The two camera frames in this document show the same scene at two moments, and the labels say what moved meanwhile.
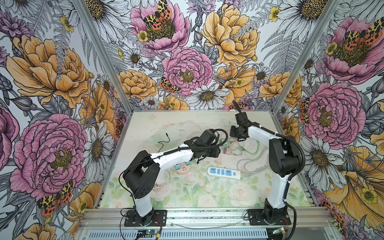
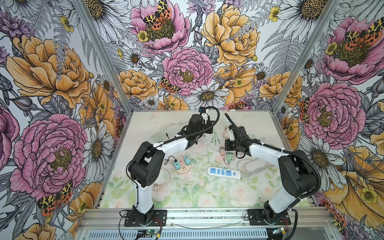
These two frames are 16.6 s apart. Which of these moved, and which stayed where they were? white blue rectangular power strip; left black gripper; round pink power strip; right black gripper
Moved: right black gripper; left black gripper
Stayed: round pink power strip; white blue rectangular power strip
